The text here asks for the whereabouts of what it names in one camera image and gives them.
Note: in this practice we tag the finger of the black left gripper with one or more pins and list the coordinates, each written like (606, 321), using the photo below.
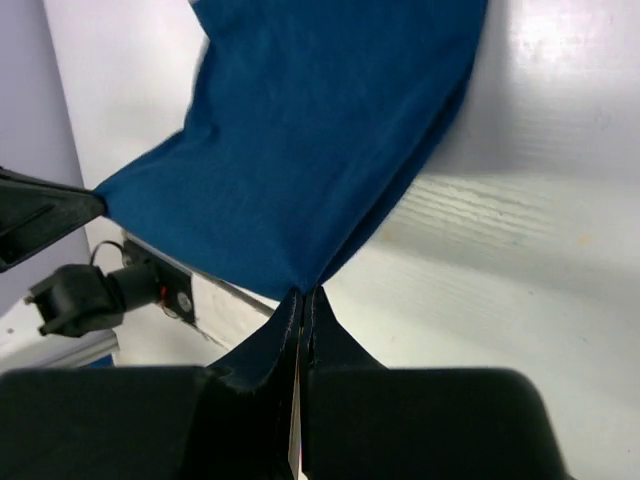
(36, 213)

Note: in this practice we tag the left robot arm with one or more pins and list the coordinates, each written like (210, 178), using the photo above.
(77, 298)

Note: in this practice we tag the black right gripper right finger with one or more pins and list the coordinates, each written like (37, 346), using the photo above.
(364, 420)

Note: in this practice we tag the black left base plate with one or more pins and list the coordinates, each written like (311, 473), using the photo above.
(176, 296)

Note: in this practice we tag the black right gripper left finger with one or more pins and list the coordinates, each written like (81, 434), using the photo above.
(228, 420)

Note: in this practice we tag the blue printed t shirt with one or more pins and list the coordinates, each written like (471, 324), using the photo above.
(309, 120)

